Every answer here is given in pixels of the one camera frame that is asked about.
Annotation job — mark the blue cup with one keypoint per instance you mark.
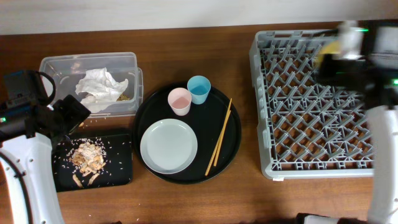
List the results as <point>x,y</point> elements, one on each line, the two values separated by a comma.
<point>199,88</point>

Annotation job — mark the grey plate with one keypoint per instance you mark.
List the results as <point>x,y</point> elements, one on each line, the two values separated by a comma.
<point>168,146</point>

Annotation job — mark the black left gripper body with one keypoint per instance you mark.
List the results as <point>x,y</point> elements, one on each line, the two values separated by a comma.
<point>69,116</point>

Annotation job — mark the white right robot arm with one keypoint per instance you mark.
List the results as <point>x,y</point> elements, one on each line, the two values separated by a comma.
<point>376,42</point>

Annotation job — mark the pink cup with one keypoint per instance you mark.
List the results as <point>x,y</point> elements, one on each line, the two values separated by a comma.
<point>179,100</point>

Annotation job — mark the clear plastic bin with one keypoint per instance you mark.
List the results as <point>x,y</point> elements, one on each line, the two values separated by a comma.
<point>68,70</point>

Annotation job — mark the white napkin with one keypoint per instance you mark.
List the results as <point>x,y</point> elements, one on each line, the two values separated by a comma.
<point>100,88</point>

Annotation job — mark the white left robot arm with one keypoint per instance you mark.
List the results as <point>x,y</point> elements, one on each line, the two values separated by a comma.
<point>28,134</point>

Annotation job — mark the left wooden chopstick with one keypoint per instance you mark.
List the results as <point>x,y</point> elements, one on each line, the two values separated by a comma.
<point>214,157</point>

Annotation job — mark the black rectangular tray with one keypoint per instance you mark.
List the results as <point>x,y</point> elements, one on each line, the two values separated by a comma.
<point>121,156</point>

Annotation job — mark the yellow bowl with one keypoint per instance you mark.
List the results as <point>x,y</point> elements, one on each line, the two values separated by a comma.
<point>331,48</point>

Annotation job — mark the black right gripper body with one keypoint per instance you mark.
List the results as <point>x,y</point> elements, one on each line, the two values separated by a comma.
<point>337,73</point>

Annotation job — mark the right wooden chopstick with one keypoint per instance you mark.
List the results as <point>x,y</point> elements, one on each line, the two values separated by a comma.
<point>220,139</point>

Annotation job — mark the rice and food scraps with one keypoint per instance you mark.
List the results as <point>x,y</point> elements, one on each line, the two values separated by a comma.
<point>88,161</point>

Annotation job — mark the grey dishwasher rack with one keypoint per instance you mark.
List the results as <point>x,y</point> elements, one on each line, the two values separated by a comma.
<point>306,130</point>

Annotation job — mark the wooden chopstick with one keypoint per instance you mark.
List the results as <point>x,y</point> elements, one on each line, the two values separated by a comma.
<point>214,157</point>
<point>220,139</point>

